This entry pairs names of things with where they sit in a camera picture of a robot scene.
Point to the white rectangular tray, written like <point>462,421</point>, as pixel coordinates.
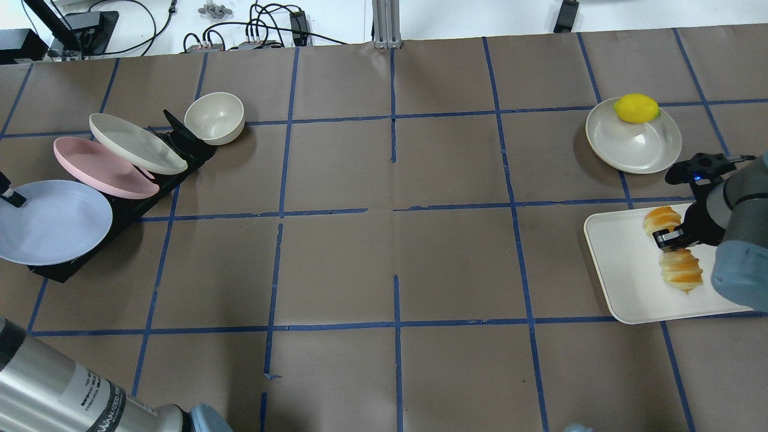
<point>626,261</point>

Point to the cream shallow dish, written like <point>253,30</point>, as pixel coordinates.
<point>643,148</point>

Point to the blue plate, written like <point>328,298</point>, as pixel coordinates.
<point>59,220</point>

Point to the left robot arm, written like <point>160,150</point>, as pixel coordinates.
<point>44,390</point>

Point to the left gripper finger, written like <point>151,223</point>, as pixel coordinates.
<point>9,194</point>

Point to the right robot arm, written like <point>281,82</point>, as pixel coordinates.
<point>740,269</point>

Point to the yellow lemon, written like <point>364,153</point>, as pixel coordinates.
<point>636,108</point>

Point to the aluminium frame post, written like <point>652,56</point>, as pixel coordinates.
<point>386,24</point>

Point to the striped bread roll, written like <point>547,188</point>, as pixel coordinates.
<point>679,269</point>

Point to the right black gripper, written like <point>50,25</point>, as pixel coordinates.
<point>699,225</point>

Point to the cream plate in rack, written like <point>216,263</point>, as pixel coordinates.
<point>138,146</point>

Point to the cream bowl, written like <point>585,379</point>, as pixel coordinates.
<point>217,118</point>

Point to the black plate rack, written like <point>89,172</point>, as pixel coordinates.
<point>126,211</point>

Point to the pink plate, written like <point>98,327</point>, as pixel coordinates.
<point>93,164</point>

